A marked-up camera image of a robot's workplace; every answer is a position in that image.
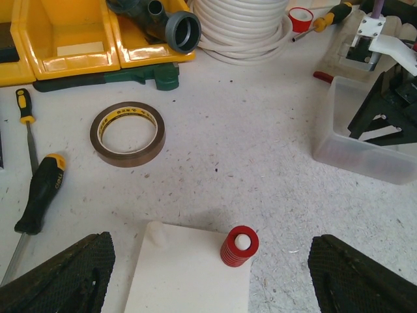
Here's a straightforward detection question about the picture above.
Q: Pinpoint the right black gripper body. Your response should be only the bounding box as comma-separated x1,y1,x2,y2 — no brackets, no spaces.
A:
381,64,416,121

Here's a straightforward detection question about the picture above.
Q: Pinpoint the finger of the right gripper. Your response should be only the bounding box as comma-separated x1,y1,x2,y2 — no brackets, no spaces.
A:
348,72,404,142

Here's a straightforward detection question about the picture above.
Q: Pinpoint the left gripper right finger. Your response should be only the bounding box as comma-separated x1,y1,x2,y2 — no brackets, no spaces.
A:
308,234,416,312

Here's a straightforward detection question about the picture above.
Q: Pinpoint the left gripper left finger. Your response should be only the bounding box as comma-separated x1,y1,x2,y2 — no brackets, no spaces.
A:
1,231,115,312

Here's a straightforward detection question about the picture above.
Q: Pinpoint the large black orange screwdriver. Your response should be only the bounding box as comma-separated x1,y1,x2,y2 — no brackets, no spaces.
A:
1,153,66,286

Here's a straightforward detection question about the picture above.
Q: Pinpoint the white peg base plate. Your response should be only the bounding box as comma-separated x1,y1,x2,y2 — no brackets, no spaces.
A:
124,221,253,312

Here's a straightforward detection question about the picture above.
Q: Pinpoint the short red spring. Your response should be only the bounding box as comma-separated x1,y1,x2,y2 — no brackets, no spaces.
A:
220,226,259,267

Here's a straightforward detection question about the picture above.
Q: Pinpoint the large red spring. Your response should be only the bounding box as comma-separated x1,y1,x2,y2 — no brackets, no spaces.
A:
317,147,416,178

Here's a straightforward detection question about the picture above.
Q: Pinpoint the clear plastic spring tray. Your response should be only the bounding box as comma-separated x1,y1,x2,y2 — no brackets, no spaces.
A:
312,76,416,185

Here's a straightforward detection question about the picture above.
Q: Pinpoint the white work glove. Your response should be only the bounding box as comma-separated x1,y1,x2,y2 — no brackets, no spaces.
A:
313,10,416,84

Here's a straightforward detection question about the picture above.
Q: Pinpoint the yellow black bit driver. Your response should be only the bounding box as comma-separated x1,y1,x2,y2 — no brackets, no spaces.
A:
291,2,352,42

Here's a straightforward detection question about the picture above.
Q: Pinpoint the red white tape roll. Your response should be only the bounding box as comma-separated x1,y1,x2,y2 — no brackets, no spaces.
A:
288,7,313,33

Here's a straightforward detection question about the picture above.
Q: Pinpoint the brown tape roll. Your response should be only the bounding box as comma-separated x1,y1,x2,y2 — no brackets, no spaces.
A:
90,101,165,168

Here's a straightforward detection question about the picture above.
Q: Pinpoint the black aluminium extrusion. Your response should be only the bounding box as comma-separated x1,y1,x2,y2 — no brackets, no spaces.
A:
0,133,4,170

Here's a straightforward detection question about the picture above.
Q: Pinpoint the small yellow black screwdriver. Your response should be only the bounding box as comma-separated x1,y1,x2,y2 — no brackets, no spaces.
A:
16,88,38,174

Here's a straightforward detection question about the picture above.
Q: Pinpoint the yellow storage bin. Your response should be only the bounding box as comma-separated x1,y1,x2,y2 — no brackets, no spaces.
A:
108,1,195,68
1,0,36,87
12,1,121,80

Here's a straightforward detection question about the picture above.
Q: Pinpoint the grey pipe fitting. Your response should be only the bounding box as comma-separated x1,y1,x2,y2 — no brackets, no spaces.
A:
106,1,201,54

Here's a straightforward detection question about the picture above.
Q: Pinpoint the green clamp tool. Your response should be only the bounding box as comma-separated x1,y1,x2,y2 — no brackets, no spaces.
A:
33,63,180,93

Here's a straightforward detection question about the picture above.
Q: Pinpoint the black box in bin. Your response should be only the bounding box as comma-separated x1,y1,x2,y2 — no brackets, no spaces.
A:
0,22,20,63

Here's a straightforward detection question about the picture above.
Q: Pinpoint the white cable spool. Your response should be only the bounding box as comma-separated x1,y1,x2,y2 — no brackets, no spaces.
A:
187,0,293,66

